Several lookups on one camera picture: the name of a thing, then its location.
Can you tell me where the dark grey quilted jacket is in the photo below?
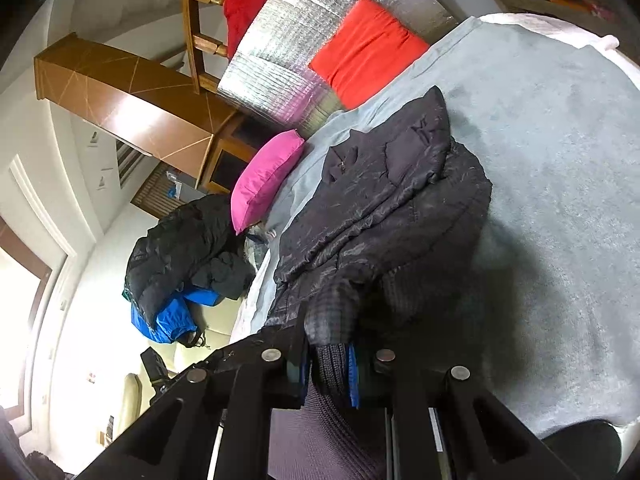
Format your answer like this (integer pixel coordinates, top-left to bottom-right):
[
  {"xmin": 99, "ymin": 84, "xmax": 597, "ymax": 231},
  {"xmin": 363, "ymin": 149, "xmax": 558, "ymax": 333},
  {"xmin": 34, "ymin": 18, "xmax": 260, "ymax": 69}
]
[{"xmin": 266, "ymin": 88, "xmax": 491, "ymax": 479}]

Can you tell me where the blue garment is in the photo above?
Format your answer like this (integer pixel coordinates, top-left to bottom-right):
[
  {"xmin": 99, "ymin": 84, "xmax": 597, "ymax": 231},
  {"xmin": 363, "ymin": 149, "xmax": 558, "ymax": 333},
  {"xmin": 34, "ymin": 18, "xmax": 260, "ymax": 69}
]
[{"xmin": 130, "ymin": 286, "xmax": 224, "ymax": 348}]

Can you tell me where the black puffer jacket pile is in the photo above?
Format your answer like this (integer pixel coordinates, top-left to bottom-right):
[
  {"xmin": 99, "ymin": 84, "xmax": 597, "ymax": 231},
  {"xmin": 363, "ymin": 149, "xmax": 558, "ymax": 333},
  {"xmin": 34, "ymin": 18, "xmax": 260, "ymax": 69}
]
[{"xmin": 124, "ymin": 194, "xmax": 255, "ymax": 327}]

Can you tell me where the pink pillow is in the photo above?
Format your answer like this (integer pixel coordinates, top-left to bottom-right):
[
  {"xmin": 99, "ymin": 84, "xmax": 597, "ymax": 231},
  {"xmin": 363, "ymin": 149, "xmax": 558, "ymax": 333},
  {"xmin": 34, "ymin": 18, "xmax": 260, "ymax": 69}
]
[{"xmin": 230, "ymin": 130, "xmax": 305, "ymax": 234}]

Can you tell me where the silver foil headboard panel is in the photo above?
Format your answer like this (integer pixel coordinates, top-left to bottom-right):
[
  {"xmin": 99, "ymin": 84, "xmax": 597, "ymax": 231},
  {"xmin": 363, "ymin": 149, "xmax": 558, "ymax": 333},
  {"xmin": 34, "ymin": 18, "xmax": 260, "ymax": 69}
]
[{"xmin": 218, "ymin": 0, "xmax": 458, "ymax": 138}]

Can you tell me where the wooden cabinet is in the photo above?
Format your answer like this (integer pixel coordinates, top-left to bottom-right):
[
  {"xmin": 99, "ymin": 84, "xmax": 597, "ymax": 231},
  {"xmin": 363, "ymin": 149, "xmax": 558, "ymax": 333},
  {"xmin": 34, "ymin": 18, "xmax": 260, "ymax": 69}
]
[{"xmin": 34, "ymin": 32, "xmax": 256, "ymax": 193}]

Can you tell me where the red pillow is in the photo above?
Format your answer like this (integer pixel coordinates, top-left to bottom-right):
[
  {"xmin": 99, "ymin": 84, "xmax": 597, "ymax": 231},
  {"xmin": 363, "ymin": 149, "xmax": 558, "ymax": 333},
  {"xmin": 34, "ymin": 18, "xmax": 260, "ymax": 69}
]
[{"xmin": 309, "ymin": 0, "xmax": 430, "ymax": 110}]

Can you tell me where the light grey bed blanket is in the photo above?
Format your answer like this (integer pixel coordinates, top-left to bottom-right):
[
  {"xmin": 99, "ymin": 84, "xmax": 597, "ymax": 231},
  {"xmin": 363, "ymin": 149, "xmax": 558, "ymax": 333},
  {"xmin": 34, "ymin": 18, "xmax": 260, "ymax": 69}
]
[{"xmin": 234, "ymin": 12, "xmax": 640, "ymax": 441}]

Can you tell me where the wooden ladder frame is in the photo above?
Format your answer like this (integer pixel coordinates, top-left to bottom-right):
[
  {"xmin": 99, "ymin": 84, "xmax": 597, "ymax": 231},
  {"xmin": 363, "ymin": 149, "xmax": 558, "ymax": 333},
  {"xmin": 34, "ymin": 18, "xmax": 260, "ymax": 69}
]
[{"xmin": 181, "ymin": 0, "xmax": 228, "ymax": 94}]

